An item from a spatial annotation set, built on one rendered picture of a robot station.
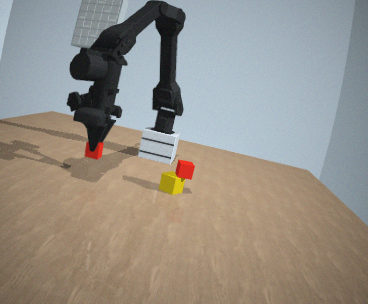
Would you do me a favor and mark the yellow cube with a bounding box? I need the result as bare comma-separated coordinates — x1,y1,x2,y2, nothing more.
159,171,185,195

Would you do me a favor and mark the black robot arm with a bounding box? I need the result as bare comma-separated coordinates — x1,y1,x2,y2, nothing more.
67,0,186,135

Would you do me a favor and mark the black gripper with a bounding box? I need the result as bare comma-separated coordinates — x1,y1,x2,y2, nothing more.
73,81,122,152

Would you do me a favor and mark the red cube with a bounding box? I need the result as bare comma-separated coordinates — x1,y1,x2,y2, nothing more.
85,142,104,160
175,160,195,180

